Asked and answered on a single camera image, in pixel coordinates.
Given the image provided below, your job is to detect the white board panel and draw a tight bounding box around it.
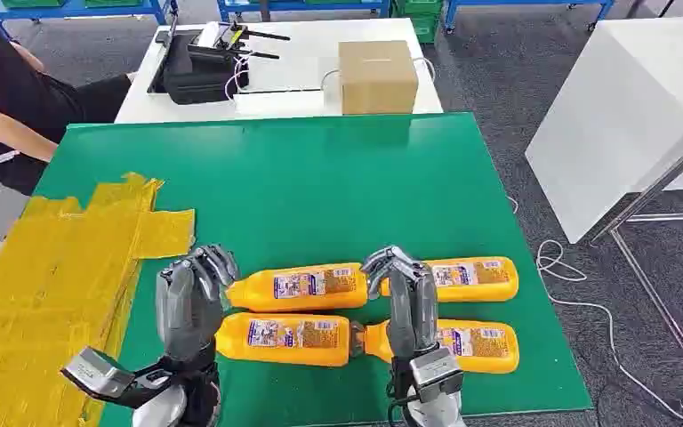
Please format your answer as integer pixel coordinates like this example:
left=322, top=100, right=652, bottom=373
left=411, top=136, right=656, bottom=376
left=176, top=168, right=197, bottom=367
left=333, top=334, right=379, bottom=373
left=525, top=16, right=683, bottom=245

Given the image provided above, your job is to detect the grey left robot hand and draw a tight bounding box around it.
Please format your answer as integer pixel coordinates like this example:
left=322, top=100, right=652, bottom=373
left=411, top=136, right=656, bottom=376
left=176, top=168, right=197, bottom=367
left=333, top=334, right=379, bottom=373
left=156, top=244, right=241, bottom=360

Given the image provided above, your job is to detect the person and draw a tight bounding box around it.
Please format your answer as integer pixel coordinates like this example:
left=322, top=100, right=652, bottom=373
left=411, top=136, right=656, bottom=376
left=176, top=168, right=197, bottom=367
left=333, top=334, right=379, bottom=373
left=0, top=5, right=136, bottom=197

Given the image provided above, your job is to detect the yellow sheet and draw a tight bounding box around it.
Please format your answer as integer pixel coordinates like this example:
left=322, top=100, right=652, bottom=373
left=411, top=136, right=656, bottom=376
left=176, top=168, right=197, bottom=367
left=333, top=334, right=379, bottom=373
left=0, top=172, right=197, bottom=427

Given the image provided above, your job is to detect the metal frame leg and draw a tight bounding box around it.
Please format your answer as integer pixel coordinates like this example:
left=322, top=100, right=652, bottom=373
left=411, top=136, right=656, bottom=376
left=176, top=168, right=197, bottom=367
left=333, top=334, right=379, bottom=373
left=591, top=126, right=683, bottom=397

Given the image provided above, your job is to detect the blue metal rack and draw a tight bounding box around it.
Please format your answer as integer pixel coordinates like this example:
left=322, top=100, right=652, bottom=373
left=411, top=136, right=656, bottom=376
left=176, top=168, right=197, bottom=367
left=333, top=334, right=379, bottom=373
left=0, top=0, right=179, bottom=28
left=444, top=0, right=615, bottom=32
left=217, top=0, right=391, bottom=23

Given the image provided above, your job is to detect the cardboard box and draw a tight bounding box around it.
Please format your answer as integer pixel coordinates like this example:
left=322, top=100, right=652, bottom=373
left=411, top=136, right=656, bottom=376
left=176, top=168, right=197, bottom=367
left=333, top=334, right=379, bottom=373
left=338, top=39, right=420, bottom=116

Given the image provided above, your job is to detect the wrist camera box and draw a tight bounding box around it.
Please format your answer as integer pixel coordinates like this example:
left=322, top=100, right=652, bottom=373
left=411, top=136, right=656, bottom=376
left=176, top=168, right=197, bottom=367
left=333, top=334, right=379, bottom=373
left=409, top=347, right=465, bottom=403
left=61, top=347, right=138, bottom=403

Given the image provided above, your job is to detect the black controller with antennas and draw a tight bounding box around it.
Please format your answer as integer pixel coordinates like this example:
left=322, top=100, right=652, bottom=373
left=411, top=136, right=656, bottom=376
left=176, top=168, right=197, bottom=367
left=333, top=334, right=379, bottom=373
left=188, top=20, right=292, bottom=63

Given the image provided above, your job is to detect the long white floor cable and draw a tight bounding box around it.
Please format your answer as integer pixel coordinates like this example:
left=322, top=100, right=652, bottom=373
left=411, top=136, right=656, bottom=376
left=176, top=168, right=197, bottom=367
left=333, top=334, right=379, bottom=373
left=534, top=238, right=683, bottom=427

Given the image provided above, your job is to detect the orange drink bottle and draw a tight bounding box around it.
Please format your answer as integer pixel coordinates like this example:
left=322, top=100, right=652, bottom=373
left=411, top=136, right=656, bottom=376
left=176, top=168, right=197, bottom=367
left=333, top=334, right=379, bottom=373
left=214, top=312, right=366, bottom=368
left=365, top=318, right=520, bottom=375
left=226, top=263, right=372, bottom=313
left=379, top=256, right=520, bottom=303

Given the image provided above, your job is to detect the black case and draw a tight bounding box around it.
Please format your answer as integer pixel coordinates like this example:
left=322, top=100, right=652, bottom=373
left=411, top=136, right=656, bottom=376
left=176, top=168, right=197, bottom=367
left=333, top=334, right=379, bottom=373
left=148, top=32, right=251, bottom=106

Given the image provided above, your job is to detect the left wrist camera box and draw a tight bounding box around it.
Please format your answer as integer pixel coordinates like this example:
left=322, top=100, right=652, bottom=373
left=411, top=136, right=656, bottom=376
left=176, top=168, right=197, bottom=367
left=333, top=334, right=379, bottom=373
left=61, top=347, right=138, bottom=403

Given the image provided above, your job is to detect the green mat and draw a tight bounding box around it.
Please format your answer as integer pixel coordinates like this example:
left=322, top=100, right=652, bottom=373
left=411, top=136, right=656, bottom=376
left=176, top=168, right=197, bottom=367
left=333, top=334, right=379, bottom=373
left=34, top=113, right=594, bottom=427

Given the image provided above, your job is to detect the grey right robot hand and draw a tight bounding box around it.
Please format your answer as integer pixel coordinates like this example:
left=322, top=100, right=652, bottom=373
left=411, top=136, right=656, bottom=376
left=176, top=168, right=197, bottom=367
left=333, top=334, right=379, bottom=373
left=362, top=246, right=440, bottom=359

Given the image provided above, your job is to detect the green crate stack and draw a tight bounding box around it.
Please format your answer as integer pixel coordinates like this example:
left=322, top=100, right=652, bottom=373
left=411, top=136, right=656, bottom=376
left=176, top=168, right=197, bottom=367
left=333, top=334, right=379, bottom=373
left=390, top=0, right=444, bottom=44

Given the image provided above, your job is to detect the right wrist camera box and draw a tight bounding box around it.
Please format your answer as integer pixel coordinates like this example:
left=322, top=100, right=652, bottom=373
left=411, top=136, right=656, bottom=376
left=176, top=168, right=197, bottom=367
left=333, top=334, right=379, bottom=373
left=409, top=347, right=465, bottom=403

